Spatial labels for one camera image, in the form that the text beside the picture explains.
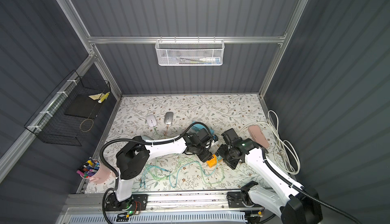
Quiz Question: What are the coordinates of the pink power strip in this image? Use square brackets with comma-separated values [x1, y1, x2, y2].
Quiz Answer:
[248, 125, 270, 149]

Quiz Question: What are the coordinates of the white wire mesh basket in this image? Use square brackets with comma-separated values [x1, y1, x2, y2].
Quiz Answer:
[155, 40, 225, 66]

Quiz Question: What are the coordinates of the black notebook in basket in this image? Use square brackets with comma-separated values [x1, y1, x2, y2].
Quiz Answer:
[64, 95, 103, 119]

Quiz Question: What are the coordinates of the black wire wall basket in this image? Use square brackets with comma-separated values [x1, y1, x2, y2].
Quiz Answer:
[24, 72, 111, 146]

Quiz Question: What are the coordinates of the orange power strip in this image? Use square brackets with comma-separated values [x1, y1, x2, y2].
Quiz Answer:
[206, 154, 219, 168]

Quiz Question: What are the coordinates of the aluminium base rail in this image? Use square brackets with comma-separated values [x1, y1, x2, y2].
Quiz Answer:
[61, 189, 230, 215]

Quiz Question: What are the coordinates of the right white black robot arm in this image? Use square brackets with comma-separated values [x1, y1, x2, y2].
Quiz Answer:
[217, 129, 359, 224]

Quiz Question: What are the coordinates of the light blue wireless mouse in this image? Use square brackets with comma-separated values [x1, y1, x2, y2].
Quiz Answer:
[141, 135, 152, 140]

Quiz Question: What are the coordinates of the green charging cable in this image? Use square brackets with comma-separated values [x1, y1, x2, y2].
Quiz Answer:
[140, 126, 226, 191]

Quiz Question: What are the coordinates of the silver grey wireless mouse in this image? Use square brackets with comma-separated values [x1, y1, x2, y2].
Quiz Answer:
[164, 111, 174, 125]

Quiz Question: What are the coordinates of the blue power strip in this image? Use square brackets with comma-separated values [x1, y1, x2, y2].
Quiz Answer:
[191, 123, 218, 142]

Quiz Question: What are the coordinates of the pink pen cup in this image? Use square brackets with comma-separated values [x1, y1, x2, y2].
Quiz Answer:
[76, 158, 112, 184]

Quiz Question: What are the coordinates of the white power cord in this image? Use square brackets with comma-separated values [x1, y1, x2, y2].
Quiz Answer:
[237, 110, 301, 176]

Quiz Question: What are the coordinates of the yellow sticky note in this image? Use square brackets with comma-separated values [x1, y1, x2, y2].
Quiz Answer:
[88, 93, 104, 100]

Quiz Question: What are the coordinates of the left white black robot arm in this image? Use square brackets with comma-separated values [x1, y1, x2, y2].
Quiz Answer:
[99, 122, 218, 202]

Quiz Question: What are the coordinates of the white wireless mouse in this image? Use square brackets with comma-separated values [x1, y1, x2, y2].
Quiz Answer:
[146, 114, 157, 127]

